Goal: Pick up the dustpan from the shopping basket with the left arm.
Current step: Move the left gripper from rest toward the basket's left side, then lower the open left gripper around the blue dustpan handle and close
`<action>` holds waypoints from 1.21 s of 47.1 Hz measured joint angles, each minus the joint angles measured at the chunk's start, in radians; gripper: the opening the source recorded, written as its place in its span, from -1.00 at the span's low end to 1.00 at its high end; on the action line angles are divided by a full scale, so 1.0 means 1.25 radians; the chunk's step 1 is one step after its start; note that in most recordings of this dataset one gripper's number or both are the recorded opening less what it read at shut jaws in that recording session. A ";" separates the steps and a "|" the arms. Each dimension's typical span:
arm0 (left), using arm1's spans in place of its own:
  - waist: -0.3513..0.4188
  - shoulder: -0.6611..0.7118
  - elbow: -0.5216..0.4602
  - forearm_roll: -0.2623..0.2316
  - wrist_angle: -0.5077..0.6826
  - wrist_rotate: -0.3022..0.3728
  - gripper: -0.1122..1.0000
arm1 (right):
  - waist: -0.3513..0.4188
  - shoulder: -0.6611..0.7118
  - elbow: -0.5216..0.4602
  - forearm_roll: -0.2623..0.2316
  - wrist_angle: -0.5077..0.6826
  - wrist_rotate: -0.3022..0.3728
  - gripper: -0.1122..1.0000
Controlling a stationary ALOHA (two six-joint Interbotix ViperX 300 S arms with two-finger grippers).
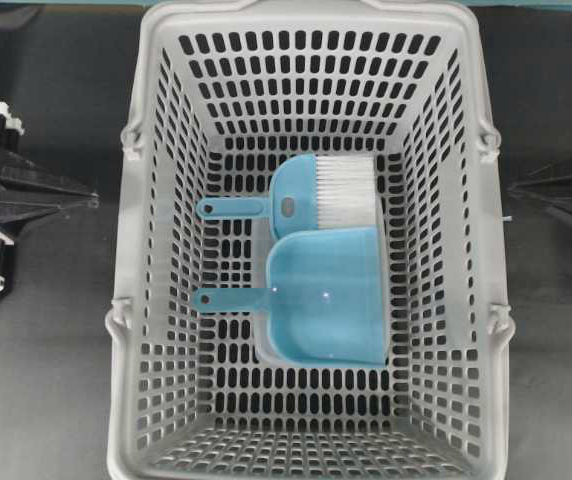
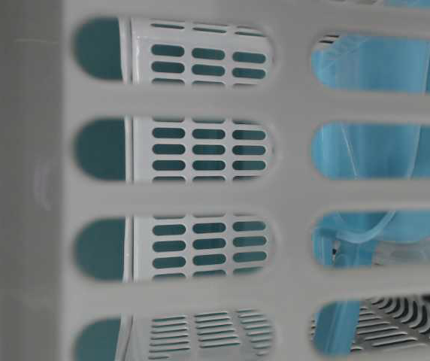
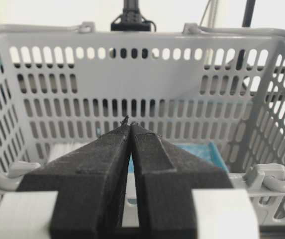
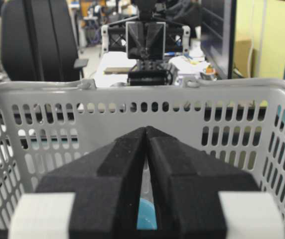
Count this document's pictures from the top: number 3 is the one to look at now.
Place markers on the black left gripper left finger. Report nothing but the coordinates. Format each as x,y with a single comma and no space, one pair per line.
90,183

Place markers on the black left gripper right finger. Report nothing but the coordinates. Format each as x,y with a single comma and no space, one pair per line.
165,175

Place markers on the blue plastic dustpan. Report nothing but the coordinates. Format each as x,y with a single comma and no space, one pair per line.
208,152

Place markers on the grey plastic shopping basket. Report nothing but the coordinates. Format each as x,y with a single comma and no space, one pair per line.
61,86

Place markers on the black pole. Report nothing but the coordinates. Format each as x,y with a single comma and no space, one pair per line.
246,24

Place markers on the black camera stand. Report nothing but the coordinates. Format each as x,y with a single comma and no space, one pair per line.
132,20

